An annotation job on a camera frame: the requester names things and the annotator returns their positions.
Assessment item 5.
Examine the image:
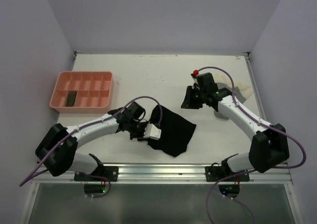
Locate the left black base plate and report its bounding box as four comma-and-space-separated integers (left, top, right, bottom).
74, 166, 119, 182

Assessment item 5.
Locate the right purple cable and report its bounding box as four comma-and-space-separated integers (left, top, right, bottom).
198, 65, 307, 170

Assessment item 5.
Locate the aluminium mounting rail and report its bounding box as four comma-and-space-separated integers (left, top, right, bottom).
29, 162, 293, 185

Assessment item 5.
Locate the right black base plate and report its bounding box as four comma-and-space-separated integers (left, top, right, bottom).
205, 163, 250, 182

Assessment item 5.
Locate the purple cable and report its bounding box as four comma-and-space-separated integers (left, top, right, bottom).
198, 65, 307, 170
19, 96, 164, 187

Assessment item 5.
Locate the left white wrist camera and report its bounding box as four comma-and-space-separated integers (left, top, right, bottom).
144, 123, 161, 140

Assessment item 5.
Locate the dark rolled cloth in tray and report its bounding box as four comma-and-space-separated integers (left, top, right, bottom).
65, 91, 77, 107

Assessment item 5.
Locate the pink compartment tray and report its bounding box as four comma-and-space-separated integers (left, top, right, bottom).
50, 71, 113, 114

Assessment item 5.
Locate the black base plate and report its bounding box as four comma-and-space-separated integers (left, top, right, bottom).
205, 163, 250, 182
74, 166, 119, 182

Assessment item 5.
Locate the grey and cream underwear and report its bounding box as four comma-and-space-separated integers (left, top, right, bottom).
213, 74, 253, 120

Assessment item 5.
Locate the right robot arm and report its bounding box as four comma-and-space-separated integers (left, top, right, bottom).
181, 70, 289, 181

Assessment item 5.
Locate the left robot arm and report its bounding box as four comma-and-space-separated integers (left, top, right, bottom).
35, 102, 148, 181

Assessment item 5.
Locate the black underwear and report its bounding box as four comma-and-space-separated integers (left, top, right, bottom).
148, 106, 197, 157

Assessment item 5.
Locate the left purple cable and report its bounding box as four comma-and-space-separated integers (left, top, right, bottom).
19, 96, 164, 187

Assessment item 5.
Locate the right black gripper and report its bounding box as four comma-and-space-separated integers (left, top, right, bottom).
181, 85, 207, 109

